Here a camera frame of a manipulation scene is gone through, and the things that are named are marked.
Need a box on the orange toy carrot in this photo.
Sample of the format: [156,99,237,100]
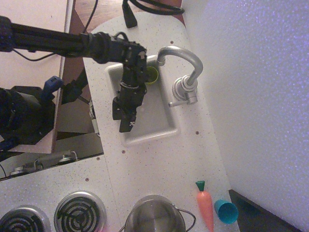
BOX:
[195,181,214,232]

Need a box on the green cup in sink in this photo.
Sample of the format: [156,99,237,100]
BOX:
[145,66,159,85]

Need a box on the white toy sink basin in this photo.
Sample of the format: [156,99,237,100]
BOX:
[119,55,181,147]

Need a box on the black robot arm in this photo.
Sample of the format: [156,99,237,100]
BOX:
[0,16,149,133]

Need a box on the right stove burner coil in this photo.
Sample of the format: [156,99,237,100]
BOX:
[54,191,107,232]

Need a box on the left stove burner coil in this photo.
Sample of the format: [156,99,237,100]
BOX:
[0,205,51,232]

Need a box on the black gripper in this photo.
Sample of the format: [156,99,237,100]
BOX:
[112,42,148,132]

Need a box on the silver curved faucet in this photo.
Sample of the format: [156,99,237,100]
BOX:
[156,45,204,108]

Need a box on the black cable on table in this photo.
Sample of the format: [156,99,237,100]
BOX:
[13,0,99,62]

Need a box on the stainless steel pot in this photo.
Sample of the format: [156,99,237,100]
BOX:
[119,195,196,232]

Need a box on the black strap with cable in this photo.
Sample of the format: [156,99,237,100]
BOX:
[122,0,186,29]

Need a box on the stove burner coil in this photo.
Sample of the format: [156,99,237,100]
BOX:
[0,205,51,232]
[54,191,107,232]

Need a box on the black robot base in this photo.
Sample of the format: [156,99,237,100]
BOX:
[0,74,88,161]

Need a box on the teal plastic cup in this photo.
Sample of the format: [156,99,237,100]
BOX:
[214,199,239,224]

